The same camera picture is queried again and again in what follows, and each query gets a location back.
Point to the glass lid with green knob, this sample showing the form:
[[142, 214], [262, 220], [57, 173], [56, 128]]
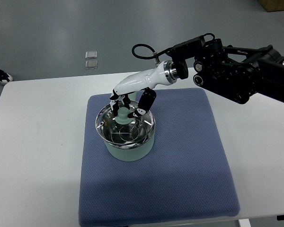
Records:
[[123, 132]]

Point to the upper metal floor plate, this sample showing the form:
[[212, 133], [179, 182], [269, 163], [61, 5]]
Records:
[[91, 54]]

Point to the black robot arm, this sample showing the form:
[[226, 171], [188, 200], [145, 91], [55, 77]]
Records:
[[231, 72]]

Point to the cardboard box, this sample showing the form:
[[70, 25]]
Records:
[[272, 5]]

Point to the black white sneaker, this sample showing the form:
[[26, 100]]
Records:
[[5, 78]]

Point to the light green pot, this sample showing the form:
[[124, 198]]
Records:
[[131, 154]]

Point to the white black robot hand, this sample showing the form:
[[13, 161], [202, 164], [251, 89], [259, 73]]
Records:
[[164, 74]]

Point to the blue quilted mat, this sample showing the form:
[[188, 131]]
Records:
[[186, 174]]

